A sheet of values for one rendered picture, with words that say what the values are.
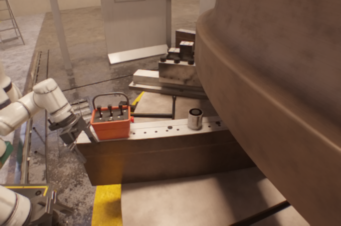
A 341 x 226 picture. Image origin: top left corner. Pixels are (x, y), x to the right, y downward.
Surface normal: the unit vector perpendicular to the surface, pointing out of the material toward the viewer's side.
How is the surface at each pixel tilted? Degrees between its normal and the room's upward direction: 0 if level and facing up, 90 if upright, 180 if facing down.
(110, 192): 0
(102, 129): 97
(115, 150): 90
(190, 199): 0
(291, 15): 90
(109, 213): 0
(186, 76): 90
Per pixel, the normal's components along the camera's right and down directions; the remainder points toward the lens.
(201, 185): 0.00, -0.85
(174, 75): -0.25, 0.51
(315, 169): -0.93, 0.19
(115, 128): 0.18, 0.61
